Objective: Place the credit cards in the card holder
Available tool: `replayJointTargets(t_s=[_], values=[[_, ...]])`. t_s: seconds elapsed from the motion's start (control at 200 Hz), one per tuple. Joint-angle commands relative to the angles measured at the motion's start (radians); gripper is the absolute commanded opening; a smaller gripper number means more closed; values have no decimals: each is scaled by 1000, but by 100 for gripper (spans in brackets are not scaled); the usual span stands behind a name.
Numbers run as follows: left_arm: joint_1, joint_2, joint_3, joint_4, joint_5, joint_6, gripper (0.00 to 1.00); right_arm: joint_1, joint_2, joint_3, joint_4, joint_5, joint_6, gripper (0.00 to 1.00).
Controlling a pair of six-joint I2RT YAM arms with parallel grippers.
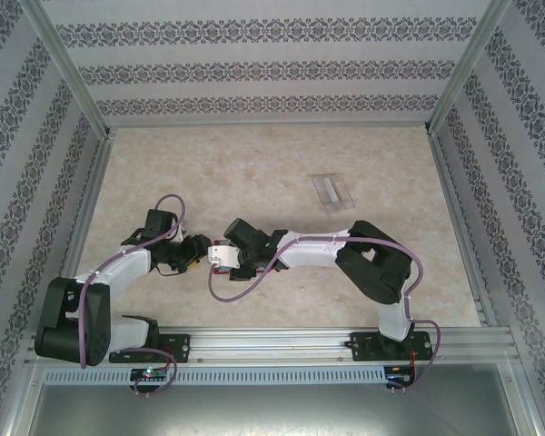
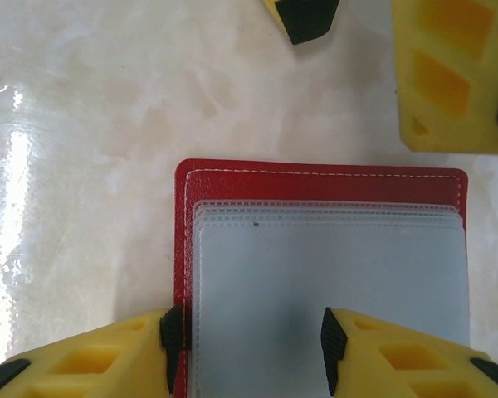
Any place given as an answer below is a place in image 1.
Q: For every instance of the clear plastic case grey stripe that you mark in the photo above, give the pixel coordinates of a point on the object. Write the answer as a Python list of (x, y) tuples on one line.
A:
[(332, 191)]

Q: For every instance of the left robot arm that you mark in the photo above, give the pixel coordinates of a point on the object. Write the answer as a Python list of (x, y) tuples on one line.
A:
[(122, 268)]

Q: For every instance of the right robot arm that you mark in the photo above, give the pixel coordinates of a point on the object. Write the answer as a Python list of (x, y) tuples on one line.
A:
[(309, 250)]

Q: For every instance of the small circuit board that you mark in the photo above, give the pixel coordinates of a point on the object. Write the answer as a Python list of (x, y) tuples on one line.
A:
[(149, 373), (399, 374)]

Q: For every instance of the aluminium back bar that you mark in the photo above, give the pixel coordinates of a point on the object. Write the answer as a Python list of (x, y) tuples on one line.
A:
[(268, 124)]

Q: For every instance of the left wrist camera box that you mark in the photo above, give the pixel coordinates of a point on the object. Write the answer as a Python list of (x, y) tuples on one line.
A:
[(181, 232)]

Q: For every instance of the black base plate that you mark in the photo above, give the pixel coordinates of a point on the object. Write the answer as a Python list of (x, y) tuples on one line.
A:
[(177, 347), (363, 347)]

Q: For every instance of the aluminium mounting rail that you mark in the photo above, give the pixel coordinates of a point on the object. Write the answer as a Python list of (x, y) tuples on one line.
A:
[(272, 340)]

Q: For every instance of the aluminium side rail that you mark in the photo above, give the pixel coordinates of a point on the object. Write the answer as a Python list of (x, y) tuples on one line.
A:
[(463, 227), (84, 204)]

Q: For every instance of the aluminium frame post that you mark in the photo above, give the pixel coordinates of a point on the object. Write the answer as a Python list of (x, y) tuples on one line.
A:
[(468, 68), (68, 68)]

